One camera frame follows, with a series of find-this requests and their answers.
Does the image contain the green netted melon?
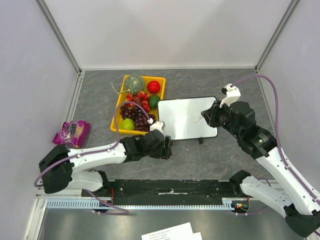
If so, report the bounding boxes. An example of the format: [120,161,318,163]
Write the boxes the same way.
[124,74,145,96]

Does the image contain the white slotted cable duct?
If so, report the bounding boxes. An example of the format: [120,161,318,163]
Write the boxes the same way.
[46,198,235,211]

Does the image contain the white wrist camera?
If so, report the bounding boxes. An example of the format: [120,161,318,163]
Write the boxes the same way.
[219,83,241,108]
[149,121,166,136]

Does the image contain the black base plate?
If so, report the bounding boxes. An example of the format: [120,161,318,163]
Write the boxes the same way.
[93,179,247,205]

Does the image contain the green mango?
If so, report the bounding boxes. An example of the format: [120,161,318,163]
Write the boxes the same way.
[148,94,161,109]

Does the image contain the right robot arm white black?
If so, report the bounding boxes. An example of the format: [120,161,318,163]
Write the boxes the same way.
[201,100,320,238]

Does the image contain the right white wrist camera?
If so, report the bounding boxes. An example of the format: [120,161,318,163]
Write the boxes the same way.
[219,83,241,108]

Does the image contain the red strawberries bunch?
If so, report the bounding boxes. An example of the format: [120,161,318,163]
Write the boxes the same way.
[126,91,151,113]

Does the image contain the red apple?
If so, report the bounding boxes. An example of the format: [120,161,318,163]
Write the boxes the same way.
[147,80,161,94]

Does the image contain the white paper sheets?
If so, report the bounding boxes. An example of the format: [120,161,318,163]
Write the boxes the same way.
[141,222,202,240]

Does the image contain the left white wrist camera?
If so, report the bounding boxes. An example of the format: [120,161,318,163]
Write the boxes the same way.
[149,121,166,136]

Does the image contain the dark red grapes bunch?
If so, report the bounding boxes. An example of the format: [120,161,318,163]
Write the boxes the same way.
[120,103,151,132]

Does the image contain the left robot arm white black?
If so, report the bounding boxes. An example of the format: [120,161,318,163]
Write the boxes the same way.
[37,129,172,197]

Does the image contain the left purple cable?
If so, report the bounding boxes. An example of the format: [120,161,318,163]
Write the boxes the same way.
[33,100,154,215]

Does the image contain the purple snack bag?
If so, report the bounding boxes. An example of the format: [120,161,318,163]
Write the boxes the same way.
[52,120,91,149]

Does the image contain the small whiteboard black frame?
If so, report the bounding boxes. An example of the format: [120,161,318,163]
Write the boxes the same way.
[157,96,218,140]

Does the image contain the green pear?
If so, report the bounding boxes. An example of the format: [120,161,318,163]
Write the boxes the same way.
[121,118,136,131]

